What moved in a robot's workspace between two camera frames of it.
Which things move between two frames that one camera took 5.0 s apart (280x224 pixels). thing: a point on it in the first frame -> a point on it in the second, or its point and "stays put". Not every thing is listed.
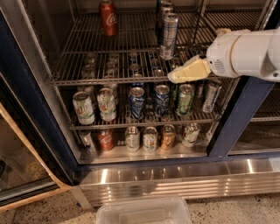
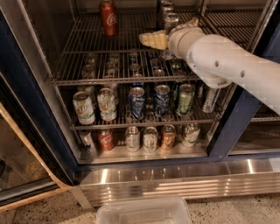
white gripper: x=219 y=56 -> x=174 y=40
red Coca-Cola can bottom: x=106 y=138 stays put
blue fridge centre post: x=251 y=94 stays put
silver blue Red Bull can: x=169 y=36 stays put
